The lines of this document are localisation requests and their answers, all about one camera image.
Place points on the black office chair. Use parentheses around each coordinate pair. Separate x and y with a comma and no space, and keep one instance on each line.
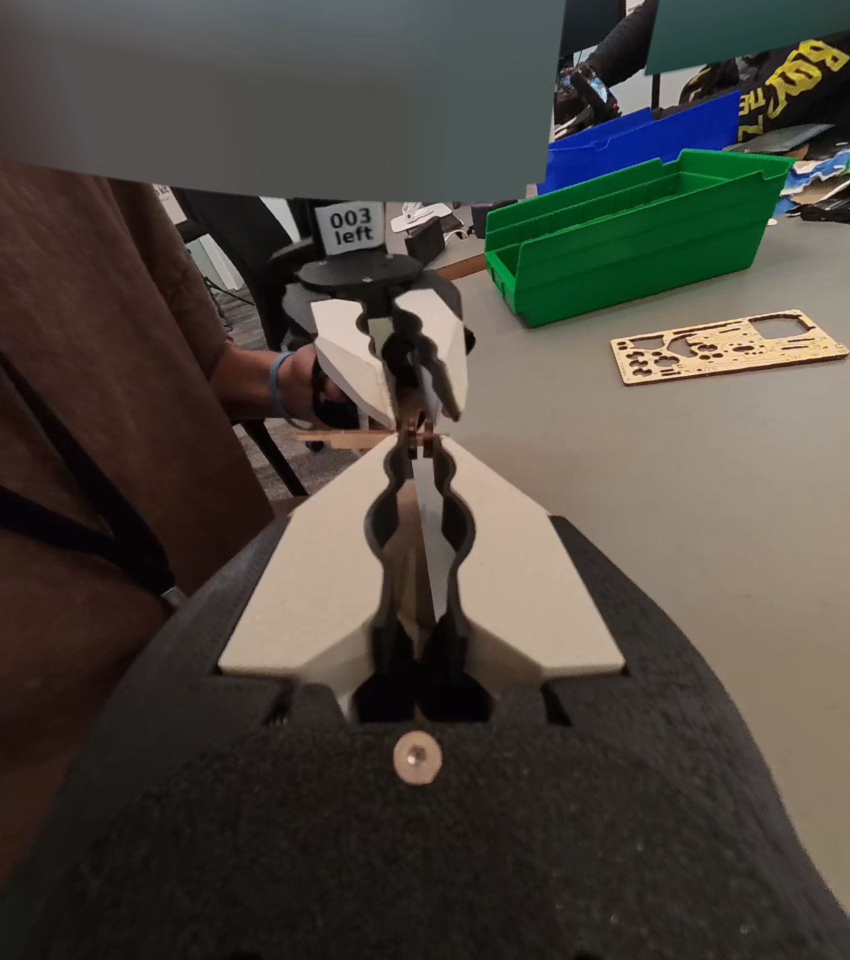
(245,225)

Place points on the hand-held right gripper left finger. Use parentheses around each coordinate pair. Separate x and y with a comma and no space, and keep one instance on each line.
(305,592)

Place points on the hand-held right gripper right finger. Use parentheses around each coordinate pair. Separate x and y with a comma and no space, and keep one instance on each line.
(530,592)

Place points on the wooden model piece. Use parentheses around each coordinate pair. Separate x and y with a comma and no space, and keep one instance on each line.
(335,439)

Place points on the small black box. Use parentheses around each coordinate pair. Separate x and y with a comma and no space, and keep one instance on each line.
(425,241)

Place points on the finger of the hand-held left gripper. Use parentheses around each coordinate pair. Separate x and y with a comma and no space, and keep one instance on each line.
(447,352)
(342,345)

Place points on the green plastic bin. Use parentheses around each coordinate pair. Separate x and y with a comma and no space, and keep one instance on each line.
(620,277)

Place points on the blue wristband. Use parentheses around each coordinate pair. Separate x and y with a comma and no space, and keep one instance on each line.
(279,386)

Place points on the person's left forearm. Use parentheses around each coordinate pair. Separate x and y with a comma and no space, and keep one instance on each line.
(245,382)

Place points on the person in brown shirt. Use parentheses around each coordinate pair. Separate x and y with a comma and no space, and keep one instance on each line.
(57,337)

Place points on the person's left hand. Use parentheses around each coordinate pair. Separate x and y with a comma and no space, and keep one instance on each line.
(303,382)

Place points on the blue plastic bin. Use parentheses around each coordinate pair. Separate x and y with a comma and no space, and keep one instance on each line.
(620,150)

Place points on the wooden cutout sheet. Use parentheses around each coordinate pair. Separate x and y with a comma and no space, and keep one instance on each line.
(725,367)

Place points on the white articulated desk stand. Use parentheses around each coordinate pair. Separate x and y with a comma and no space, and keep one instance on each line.
(414,217)

